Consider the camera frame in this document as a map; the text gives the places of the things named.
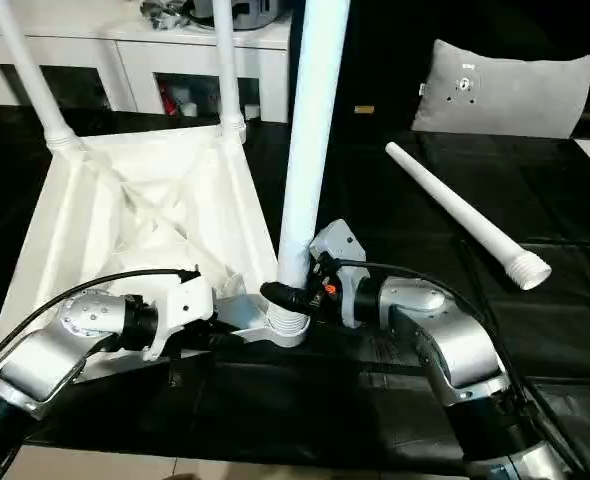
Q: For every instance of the white plastic table top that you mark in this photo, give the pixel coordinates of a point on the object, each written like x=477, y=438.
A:
x=145, y=210

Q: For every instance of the white plastic table leg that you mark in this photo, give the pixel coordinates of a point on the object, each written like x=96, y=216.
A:
x=228, y=70
x=30, y=70
x=465, y=215
x=313, y=130

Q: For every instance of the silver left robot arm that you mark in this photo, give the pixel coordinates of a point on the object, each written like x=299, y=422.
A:
x=55, y=345

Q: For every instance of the black work mat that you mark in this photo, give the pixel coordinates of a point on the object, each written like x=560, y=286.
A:
x=395, y=400

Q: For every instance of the small red bottle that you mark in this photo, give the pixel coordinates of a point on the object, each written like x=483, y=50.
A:
x=172, y=100

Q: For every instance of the dark grey helmet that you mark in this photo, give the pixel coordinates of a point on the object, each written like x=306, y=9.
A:
x=260, y=10

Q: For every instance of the white cabinet with glass doors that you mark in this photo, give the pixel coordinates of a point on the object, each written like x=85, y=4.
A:
x=125, y=55

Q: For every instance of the dark clutter pile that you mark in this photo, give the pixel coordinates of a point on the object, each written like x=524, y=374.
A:
x=170, y=12

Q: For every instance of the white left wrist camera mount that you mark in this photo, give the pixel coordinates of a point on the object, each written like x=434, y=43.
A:
x=180, y=310

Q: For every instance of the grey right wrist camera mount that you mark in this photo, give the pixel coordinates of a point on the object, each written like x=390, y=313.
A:
x=340, y=250

